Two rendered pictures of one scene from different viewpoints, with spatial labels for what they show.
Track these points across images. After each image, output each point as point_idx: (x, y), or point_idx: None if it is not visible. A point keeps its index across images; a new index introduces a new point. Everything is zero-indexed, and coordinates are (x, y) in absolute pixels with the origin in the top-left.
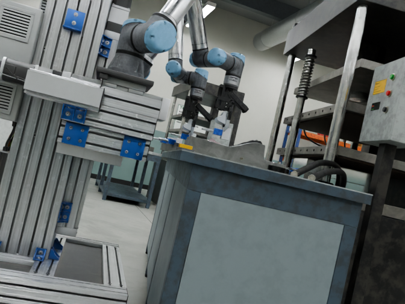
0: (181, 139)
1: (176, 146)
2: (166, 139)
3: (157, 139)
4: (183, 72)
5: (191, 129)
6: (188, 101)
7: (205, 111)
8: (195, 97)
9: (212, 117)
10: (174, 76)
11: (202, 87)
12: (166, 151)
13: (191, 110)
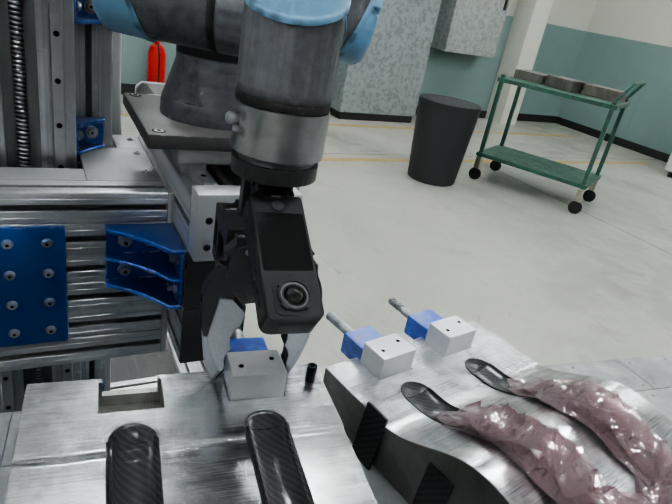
0: (378, 357)
1: (323, 381)
2: (346, 330)
3: (401, 313)
4: (179, 3)
5: (202, 345)
6: (241, 177)
7: (255, 258)
8: (231, 156)
9: (266, 317)
10: (135, 35)
11: (247, 90)
12: (552, 365)
13: (222, 235)
